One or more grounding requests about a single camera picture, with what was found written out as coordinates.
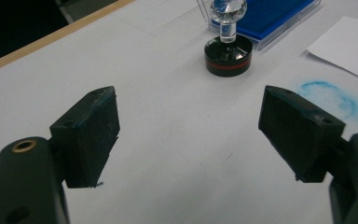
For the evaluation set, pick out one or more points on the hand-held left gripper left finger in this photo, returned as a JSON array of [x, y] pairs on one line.
[[87, 137]]

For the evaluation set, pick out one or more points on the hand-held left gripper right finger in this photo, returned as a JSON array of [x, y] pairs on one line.
[[301, 137]]

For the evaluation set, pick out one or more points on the white table cover board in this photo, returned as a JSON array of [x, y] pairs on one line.
[[174, 124]]

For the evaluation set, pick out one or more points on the white paper sheet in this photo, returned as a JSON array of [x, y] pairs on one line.
[[348, 46]]

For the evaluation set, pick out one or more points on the blue ink pad clear case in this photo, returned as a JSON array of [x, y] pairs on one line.
[[267, 15]]

